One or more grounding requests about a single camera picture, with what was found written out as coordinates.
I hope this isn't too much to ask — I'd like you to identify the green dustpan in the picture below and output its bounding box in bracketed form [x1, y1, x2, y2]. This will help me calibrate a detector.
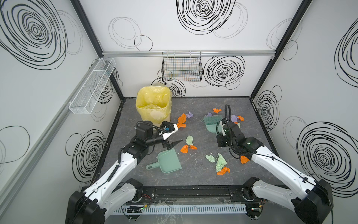
[146, 148, 182, 174]

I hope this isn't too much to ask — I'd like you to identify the green hand brush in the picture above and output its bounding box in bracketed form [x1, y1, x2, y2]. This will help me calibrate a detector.
[201, 115, 223, 133]

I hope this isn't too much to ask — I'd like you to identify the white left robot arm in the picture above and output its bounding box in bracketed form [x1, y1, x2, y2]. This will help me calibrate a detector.
[65, 121, 179, 224]

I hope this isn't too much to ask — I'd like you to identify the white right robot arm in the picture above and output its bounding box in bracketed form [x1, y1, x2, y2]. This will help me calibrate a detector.
[215, 119, 334, 224]

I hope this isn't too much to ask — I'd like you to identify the orange paper scrap centre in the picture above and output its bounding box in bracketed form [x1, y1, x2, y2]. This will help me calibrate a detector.
[180, 145, 197, 154]

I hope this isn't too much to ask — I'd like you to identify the green paper scrap centre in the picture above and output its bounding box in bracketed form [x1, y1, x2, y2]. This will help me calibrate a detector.
[186, 135, 194, 146]

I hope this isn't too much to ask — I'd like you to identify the small green paper scrap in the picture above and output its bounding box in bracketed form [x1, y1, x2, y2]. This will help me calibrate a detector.
[205, 155, 216, 162]

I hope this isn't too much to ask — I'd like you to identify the green paper scrap front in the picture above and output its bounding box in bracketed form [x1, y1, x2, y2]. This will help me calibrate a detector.
[215, 153, 227, 172]

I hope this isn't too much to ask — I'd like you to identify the orange paper scrap near bin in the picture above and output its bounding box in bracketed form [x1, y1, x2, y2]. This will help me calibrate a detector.
[177, 114, 187, 128]

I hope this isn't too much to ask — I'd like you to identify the orange paper scrap right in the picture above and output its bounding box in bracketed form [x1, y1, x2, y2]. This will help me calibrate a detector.
[240, 155, 250, 164]

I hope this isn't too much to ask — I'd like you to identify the orange paper scrap front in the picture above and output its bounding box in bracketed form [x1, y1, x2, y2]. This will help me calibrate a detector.
[217, 167, 230, 175]

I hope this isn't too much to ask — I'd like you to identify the small orange paper scrap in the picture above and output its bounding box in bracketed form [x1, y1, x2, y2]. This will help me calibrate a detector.
[237, 116, 245, 122]

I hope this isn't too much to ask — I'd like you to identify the orange crumpled paper scrap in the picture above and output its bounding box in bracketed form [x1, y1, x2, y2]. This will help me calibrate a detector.
[213, 108, 222, 114]

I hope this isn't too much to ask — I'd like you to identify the small purple paper scrap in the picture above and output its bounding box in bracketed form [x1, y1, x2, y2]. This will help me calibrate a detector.
[186, 111, 194, 118]

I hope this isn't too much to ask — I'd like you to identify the beige bin with yellow bag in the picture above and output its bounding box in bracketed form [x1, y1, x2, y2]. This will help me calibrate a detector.
[136, 85, 172, 126]

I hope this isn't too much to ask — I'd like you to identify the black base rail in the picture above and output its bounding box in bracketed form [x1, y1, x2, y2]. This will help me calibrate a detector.
[81, 183, 291, 203]

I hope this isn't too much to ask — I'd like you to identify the white slotted cable duct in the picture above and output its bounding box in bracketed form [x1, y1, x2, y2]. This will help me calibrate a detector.
[115, 204, 247, 215]

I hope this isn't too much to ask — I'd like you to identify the black wire basket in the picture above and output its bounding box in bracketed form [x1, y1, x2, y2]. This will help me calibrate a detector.
[161, 51, 203, 82]

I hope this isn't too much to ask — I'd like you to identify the clear wall shelf tray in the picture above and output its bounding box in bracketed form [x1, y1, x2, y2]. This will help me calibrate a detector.
[69, 57, 116, 114]

